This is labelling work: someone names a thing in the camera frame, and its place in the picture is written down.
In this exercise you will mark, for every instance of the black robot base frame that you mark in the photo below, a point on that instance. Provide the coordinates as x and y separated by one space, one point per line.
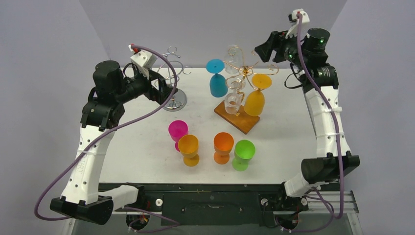
218 204

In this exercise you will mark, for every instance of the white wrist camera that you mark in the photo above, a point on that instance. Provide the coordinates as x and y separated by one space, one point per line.
143 59
297 18

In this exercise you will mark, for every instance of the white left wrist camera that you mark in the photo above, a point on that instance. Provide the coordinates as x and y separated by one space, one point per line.
143 59

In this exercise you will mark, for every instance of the yellow wine glass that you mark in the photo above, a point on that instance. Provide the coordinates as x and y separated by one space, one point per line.
255 101
188 146

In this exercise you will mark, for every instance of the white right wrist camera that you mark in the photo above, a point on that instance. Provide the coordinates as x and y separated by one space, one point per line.
297 18

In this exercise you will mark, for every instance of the green plastic wine glass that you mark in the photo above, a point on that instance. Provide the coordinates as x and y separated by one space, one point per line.
244 151

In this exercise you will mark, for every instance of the clear patterned wine glass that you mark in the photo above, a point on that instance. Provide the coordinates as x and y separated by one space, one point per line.
234 56

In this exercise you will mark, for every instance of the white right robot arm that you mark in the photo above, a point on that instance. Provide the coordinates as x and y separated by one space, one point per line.
334 158

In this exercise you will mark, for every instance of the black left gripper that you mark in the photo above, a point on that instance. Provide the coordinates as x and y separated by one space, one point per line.
160 95

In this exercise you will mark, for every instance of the clear small wine glass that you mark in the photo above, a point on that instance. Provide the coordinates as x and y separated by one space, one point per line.
234 99

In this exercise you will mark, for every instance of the blue plastic wine glass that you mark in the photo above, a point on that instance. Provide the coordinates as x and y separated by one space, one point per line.
217 82

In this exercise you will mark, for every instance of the pink plastic wine glass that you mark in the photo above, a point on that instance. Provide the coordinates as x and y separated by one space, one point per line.
177 129

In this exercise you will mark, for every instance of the gold wire glass rack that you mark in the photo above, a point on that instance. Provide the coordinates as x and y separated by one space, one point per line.
243 105

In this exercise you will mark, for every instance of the orange plastic wine glass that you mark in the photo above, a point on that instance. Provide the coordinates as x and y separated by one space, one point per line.
223 144

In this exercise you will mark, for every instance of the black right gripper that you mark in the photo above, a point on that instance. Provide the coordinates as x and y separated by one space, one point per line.
273 42

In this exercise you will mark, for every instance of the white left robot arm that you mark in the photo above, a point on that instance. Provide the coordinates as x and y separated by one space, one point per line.
100 118

